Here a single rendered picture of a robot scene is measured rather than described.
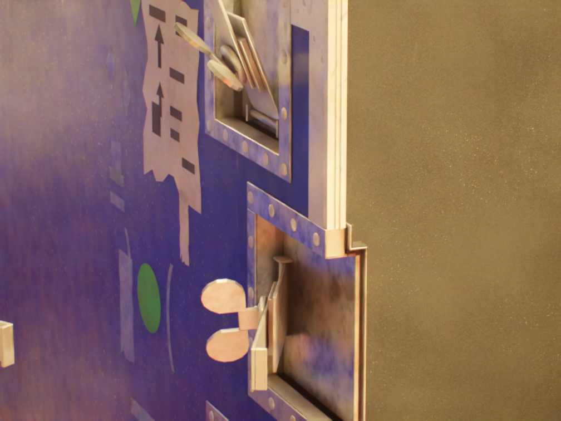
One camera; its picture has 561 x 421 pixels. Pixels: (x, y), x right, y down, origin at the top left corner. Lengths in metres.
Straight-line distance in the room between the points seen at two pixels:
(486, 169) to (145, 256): 0.95
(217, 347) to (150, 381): 0.23
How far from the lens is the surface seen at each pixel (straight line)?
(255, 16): 1.14
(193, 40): 1.10
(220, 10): 1.10
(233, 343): 1.11
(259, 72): 1.10
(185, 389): 1.28
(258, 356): 1.02
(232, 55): 1.10
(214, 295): 1.08
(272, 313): 1.07
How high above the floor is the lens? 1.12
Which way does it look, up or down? 15 degrees down
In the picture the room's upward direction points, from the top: straight up
